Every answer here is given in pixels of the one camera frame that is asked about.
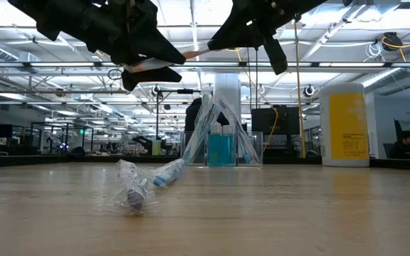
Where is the orange white toothbrush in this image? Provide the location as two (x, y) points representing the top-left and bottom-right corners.
(122, 48), (214, 74)

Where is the pale toothbrush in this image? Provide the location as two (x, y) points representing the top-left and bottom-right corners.
(186, 101), (224, 164)

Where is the person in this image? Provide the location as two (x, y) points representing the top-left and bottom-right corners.
(388, 130), (410, 160)
(184, 97), (231, 133)

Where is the clear acrylic organizer box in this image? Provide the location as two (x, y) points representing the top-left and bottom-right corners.
(181, 130), (263, 168)

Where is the yellow wipes canister white lid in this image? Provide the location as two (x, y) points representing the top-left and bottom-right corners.
(318, 82), (371, 168)

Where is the thin yellow drooping cable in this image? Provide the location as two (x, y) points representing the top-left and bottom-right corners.
(263, 105), (280, 153)

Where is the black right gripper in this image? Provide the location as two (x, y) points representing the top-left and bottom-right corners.
(207, 0), (329, 76)

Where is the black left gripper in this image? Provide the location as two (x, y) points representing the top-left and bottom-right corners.
(57, 0), (187, 92)

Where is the white round pillar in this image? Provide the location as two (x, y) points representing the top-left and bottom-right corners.
(213, 73), (242, 122)

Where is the purple white toothbrush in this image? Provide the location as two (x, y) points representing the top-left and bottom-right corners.
(226, 106), (263, 165)
(114, 159), (158, 216)

